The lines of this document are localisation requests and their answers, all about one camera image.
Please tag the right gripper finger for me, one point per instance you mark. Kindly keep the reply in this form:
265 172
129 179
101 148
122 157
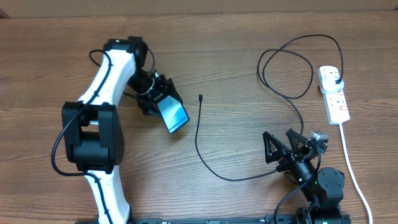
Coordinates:
297 141
274 148

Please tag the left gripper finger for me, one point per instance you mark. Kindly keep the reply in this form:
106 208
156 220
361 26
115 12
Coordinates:
171 91
149 109

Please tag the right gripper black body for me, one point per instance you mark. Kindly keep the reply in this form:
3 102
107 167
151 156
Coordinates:
289 156

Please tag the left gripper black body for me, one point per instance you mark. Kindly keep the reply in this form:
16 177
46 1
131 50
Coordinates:
153 90

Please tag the Samsung Galaxy smartphone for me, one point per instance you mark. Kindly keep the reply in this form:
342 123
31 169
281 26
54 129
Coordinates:
173 114

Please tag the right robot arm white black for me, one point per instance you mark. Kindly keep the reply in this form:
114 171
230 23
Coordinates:
322 187

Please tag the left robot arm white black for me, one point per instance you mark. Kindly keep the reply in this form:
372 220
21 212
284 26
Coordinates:
92 131

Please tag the white charger adapter plug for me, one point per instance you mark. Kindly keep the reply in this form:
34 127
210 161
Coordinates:
330 85

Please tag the white power strip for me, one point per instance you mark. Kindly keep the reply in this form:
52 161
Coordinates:
335 103

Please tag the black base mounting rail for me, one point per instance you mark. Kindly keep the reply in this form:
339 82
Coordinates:
214 220

